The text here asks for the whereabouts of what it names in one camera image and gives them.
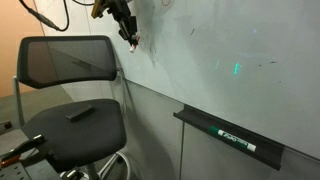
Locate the black orange clamp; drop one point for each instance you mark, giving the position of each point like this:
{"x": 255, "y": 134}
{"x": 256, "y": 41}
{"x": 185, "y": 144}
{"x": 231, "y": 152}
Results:
{"x": 13, "y": 155}

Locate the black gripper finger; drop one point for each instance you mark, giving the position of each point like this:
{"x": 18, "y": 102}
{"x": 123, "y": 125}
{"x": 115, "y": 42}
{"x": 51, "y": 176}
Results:
{"x": 123, "y": 28}
{"x": 132, "y": 29}

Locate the green whiteboard marker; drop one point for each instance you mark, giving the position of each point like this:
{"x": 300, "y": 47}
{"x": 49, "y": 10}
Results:
{"x": 231, "y": 138}

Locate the red whiteboard marker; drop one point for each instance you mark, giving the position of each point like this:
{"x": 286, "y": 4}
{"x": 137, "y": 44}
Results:
{"x": 134, "y": 46}

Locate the black whiteboard eraser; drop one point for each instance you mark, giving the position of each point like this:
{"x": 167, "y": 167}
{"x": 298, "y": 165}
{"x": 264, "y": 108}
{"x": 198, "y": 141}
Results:
{"x": 77, "y": 115}

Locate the black office chair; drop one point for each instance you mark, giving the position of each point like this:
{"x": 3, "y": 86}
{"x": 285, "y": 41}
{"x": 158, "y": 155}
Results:
{"x": 45, "y": 61}

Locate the large wall whiteboard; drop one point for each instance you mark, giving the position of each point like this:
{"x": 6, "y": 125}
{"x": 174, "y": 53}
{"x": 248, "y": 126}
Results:
{"x": 254, "y": 63}

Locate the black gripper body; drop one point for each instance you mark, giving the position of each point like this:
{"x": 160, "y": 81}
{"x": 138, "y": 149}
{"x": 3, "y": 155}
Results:
{"x": 119, "y": 9}

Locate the black marker tray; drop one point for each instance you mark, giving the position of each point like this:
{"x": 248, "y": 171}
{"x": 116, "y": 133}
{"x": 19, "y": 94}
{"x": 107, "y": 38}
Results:
{"x": 268, "y": 151}

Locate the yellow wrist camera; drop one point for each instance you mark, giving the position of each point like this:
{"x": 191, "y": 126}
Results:
{"x": 99, "y": 7}

